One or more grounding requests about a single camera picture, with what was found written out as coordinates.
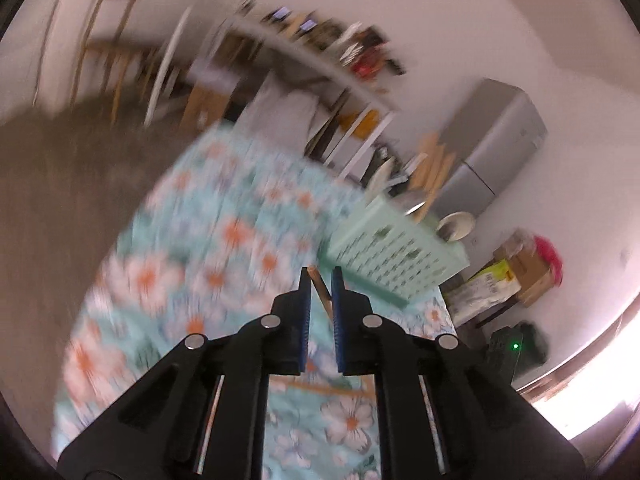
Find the wooden chair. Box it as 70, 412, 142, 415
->
70, 0, 151, 123

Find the mint green utensil holder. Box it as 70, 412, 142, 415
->
327, 194, 471, 306

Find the white green paper towel pack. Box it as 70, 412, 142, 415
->
442, 260, 521, 326

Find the red plastic bag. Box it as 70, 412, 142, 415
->
532, 235, 563, 286

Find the clear wrapped white package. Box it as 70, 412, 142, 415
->
235, 77, 326, 146

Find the single wooden chopstick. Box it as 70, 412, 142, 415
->
270, 384, 376, 400
307, 266, 335, 321

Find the cooking oil bottle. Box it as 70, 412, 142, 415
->
350, 45, 381, 78

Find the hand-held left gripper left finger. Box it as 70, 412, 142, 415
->
56, 267, 312, 480

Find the brown cardboard box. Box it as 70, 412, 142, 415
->
492, 230, 556, 308

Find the floral blue tablecloth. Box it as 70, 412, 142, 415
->
52, 125, 456, 480

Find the silver refrigerator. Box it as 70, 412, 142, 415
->
430, 79, 548, 221

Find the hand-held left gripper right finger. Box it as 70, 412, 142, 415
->
332, 266, 586, 480

